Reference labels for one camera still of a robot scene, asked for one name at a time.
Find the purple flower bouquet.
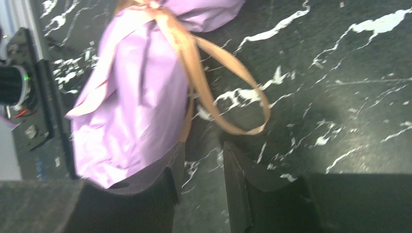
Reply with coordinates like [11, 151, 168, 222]
[64, 0, 247, 190]

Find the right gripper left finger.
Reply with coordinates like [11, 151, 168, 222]
[0, 142, 185, 233]

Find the brown ribbon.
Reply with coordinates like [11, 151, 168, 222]
[114, 0, 272, 144]

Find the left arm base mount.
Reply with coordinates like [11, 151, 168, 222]
[0, 27, 74, 181]

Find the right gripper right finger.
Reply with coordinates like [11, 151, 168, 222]
[223, 142, 412, 233]

